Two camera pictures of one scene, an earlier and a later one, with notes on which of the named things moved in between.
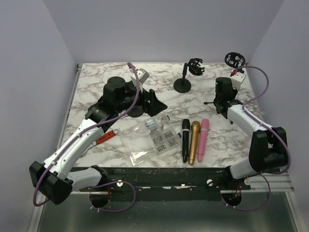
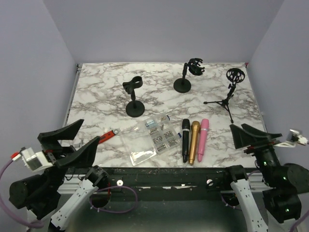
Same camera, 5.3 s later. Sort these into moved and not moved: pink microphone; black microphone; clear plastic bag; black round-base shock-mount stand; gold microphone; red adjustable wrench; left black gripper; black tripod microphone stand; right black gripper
Moved: left black gripper; black tripod microphone stand; right black gripper
Not moved: gold microphone; red adjustable wrench; black microphone; clear plastic bag; black round-base shock-mount stand; pink microphone
